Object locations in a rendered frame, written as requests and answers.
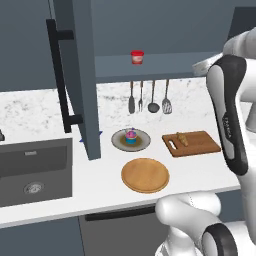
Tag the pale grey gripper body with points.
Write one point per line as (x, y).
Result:
(204, 66)

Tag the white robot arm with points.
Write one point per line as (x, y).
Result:
(230, 116)

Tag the red jam jar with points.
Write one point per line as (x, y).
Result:
(137, 57)

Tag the brown croissant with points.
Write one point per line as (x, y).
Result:
(182, 139)

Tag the brown wooden cutting board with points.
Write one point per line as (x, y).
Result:
(200, 145)

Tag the hanging slotted spatula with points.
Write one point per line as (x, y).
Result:
(167, 106)

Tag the dark grey cupboard door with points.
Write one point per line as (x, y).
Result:
(245, 21)

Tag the hanging dark ladle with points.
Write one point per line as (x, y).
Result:
(153, 107)

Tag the hanging metal fork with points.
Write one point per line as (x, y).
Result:
(141, 100)

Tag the hanging metal turner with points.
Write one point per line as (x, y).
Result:
(131, 104)

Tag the grey round plate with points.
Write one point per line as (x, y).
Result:
(118, 141)

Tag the round wooden plate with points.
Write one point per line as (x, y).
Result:
(145, 175)

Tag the blue object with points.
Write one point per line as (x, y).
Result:
(82, 140)

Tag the closed grey cupboard door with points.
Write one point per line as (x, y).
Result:
(23, 43)

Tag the grey dishwasher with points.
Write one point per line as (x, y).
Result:
(123, 236)

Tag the dark grey sink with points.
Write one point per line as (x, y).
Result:
(33, 170)

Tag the black tap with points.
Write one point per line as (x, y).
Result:
(1, 136)

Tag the grey base cupboard door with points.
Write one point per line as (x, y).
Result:
(40, 240)

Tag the grey wall cupboard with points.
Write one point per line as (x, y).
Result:
(160, 30)

